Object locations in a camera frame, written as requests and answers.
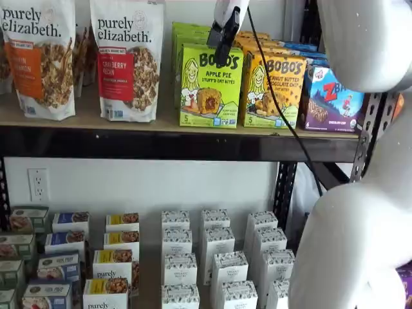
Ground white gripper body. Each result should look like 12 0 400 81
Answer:
214 0 251 27

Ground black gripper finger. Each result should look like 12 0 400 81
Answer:
207 21 225 47
214 6 241 68

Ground green Bobo's apple pie box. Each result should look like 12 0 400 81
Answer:
172 21 214 100
173 30 212 104
179 43 245 129
175 37 212 107

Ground yellow Bobo's peanut butter box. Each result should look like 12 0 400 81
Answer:
243 51 308 130
236 30 272 41
234 37 281 48
240 44 292 59

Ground blue purple Zbar box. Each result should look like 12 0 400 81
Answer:
283 40 320 53
303 57 331 70
297 49 328 61
300 65 366 133

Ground wooden shelf board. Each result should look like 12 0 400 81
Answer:
0 77 363 140

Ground orange snack box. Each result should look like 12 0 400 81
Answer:
390 93 406 121

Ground white organic pantry box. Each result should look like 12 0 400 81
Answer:
164 252 198 287
220 280 259 309
245 211 279 252
203 226 236 275
161 228 193 258
211 250 249 300
160 210 191 233
258 248 297 291
267 279 290 309
160 283 201 309
252 227 288 259
200 209 232 231

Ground yellow label granola box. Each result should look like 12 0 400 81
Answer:
105 212 140 234
82 277 130 309
93 248 134 285
103 230 140 256

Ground blue label oatmeal box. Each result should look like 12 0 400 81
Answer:
51 211 91 236
37 252 81 284
22 282 73 309
44 230 86 259

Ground green label oatmeal box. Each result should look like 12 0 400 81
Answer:
0 259 26 289
0 234 37 262
9 205 50 234
0 288 17 309

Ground purple snack box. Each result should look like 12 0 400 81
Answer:
396 262 412 309

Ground granola bag red label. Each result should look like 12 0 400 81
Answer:
89 0 165 124

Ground black metal shelving rack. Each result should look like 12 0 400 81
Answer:
0 0 400 232

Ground granola bag orange label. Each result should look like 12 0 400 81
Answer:
0 0 77 122

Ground white plastic sheet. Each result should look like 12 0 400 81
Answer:
291 162 323 232

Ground white granola bag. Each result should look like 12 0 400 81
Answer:
0 30 14 96

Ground white patterned small boxes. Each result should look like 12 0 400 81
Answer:
0 205 290 309

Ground black cable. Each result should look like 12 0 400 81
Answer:
245 6 324 198

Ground white wall outlet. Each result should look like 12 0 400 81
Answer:
28 167 50 203

